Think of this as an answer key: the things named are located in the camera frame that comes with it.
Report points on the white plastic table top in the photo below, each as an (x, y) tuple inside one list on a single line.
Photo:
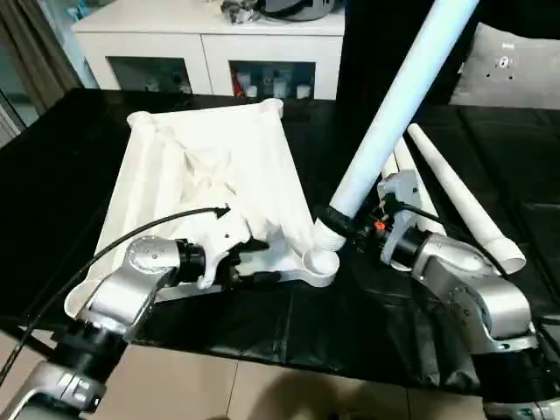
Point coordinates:
[(197, 144)]

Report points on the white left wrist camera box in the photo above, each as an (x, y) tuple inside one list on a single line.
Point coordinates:
[(227, 227)]

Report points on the grey pillow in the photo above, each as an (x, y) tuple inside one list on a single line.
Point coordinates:
[(512, 65)]

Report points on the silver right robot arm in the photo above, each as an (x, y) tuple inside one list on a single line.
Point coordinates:
[(481, 297)]

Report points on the white plastic table leg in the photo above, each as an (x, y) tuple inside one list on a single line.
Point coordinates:
[(391, 166), (455, 192), (402, 96), (404, 159)]

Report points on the brown curtain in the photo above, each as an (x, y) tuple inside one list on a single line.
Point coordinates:
[(30, 57)]

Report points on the black case with gold label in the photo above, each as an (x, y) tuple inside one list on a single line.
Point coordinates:
[(380, 52)]

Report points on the black mat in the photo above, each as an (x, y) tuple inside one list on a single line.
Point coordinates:
[(44, 175)]

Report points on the white glass-door cabinet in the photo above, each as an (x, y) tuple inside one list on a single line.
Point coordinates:
[(175, 39)]

